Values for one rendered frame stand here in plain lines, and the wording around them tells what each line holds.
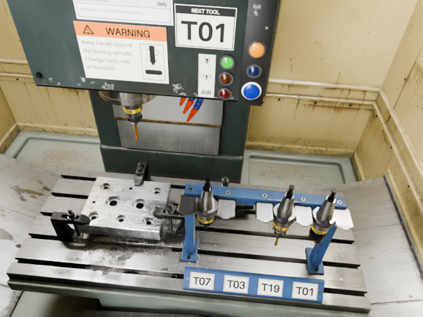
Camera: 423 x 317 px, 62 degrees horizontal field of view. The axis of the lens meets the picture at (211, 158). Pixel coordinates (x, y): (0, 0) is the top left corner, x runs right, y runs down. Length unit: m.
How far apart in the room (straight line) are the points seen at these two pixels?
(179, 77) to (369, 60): 1.34
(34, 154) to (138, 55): 1.70
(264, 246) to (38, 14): 1.01
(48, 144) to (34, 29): 1.67
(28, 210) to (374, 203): 1.57
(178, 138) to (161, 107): 0.17
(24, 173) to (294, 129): 1.43
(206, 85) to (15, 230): 1.31
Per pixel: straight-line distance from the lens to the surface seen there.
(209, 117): 1.49
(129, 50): 0.65
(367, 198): 1.74
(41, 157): 2.26
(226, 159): 1.66
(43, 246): 1.41
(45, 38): 0.70
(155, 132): 1.59
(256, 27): 0.61
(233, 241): 1.33
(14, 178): 1.95
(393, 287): 1.51
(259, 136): 2.05
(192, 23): 0.61
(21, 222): 1.81
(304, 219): 1.03
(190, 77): 0.65
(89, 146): 2.24
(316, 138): 2.10
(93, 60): 0.69
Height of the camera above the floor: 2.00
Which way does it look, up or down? 43 degrees down
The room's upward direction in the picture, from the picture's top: 3 degrees clockwise
